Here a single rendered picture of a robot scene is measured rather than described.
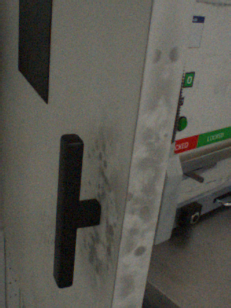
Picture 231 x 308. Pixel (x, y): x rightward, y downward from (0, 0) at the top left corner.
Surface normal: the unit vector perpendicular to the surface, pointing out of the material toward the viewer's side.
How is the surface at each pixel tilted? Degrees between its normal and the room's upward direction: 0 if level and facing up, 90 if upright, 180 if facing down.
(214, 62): 90
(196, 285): 0
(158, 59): 90
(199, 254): 0
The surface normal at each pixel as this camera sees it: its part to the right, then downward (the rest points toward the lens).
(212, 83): 0.65, 0.36
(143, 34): -0.91, 0.07
